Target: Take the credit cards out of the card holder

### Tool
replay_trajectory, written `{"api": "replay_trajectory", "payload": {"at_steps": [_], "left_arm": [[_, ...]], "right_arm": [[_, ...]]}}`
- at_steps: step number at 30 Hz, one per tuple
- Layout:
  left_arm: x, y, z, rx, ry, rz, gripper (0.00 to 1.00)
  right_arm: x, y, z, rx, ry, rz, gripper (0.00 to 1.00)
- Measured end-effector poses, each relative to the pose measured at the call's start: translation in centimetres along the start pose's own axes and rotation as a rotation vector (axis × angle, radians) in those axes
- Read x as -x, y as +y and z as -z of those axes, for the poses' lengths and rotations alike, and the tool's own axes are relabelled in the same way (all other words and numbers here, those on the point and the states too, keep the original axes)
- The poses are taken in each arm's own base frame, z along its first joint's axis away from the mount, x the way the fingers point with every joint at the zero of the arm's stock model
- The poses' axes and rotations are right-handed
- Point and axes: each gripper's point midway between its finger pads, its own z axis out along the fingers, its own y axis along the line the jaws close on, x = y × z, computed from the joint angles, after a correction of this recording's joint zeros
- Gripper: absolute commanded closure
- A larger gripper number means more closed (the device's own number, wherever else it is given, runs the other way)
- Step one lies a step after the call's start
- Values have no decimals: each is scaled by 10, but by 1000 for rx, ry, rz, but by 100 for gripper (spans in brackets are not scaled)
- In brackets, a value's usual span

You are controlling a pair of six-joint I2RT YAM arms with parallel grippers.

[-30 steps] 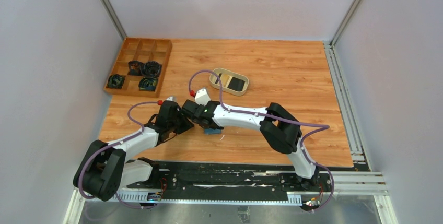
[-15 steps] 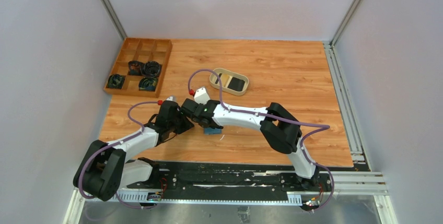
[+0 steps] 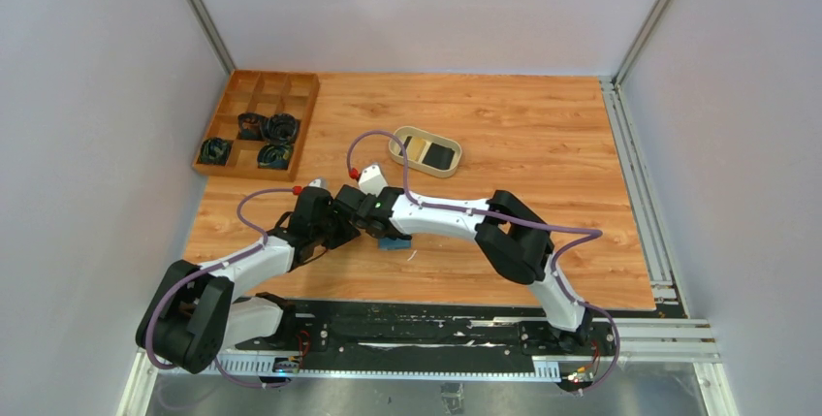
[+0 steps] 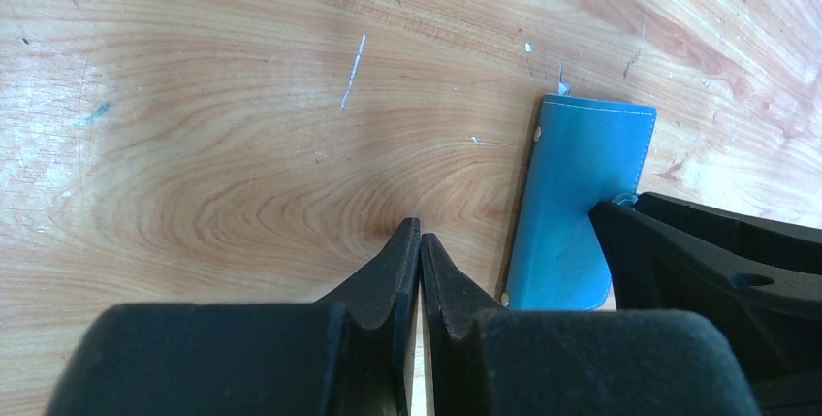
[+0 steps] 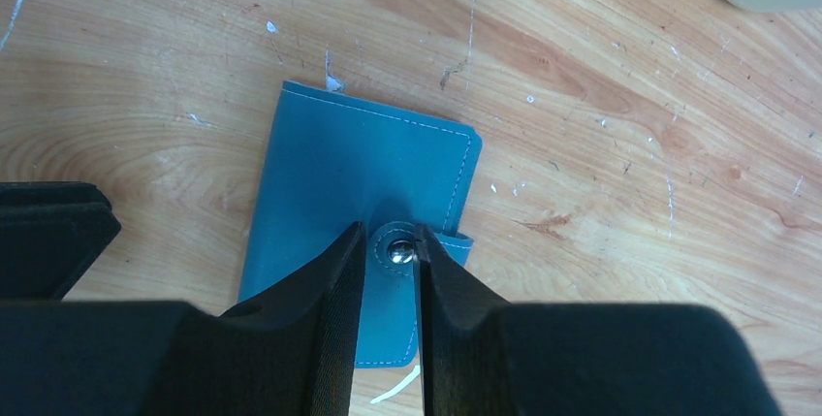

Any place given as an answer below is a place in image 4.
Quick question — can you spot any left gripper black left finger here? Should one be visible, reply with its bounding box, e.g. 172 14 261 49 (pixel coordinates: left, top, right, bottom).
47 218 421 415

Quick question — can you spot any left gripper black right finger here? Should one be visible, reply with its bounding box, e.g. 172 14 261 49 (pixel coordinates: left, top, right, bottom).
420 234 760 415

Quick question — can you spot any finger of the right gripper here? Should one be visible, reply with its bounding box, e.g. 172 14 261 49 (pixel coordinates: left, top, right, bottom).
634 192 821 274
589 201 821 415

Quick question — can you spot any blue leather card holder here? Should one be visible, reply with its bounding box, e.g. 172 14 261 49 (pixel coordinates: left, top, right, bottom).
504 94 657 310

